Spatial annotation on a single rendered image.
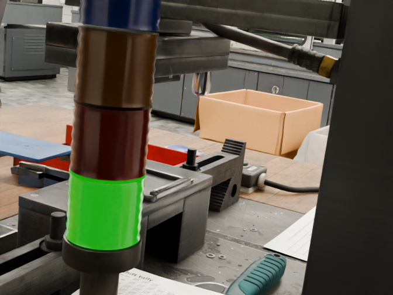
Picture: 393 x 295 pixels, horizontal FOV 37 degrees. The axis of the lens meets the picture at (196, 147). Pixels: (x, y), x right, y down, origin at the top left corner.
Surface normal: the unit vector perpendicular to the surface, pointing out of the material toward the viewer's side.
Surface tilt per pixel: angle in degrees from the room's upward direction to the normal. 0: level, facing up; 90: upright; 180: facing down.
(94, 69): 104
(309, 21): 90
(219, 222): 0
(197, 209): 90
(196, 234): 90
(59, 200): 0
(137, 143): 76
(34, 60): 90
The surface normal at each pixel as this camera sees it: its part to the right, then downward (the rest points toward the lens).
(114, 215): 0.37, 0.01
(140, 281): 0.09, -0.97
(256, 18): -0.46, 0.16
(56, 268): 0.88, 0.20
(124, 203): 0.59, 0.01
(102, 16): -0.30, 0.43
